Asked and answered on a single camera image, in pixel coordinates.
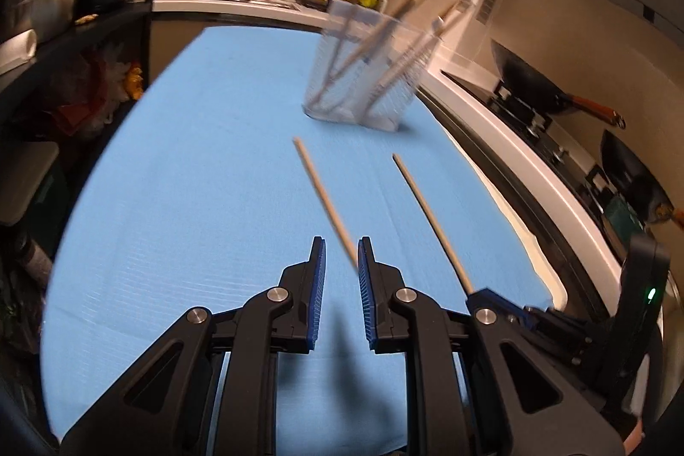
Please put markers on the black wok red handle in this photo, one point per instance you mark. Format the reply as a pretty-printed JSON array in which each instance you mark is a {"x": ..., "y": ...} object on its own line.
[{"x": 540, "y": 94}]

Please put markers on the black storage shelf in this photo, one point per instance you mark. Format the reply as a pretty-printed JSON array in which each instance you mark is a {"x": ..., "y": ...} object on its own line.
[{"x": 98, "y": 62}]

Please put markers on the clear plastic utensil holder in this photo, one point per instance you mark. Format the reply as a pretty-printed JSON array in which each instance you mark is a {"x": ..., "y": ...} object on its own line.
[{"x": 347, "y": 96}]

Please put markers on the blue table mat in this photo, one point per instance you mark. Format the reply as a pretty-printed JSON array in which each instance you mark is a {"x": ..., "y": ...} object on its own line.
[{"x": 200, "y": 199}]

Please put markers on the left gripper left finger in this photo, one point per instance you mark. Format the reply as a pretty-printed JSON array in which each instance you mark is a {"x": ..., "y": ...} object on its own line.
[{"x": 207, "y": 385}]

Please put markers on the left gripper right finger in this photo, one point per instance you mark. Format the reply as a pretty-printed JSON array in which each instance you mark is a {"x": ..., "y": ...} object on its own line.
[{"x": 460, "y": 394}]

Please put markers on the white paper roll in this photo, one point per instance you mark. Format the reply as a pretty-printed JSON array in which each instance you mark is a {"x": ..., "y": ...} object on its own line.
[{"x": 17, "y": 51}]

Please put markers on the wooden chopstick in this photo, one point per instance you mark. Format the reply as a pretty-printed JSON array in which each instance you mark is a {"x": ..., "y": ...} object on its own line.
[
  {"x": 442, "y": 239},
  {"x": 375, "y": 37},
  {"x": 326, "y": 202},
  {"x": 351, "y": 34},
  {"x": 452, "y": 13}
]

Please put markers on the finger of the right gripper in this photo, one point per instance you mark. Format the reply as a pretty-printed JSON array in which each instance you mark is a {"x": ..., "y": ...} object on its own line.
[{"x": 489, "y": 308}]

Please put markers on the white ceramic spoon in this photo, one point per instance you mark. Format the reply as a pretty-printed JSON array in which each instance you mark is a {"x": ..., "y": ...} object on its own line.
[{"x": 421, "y": 46}]

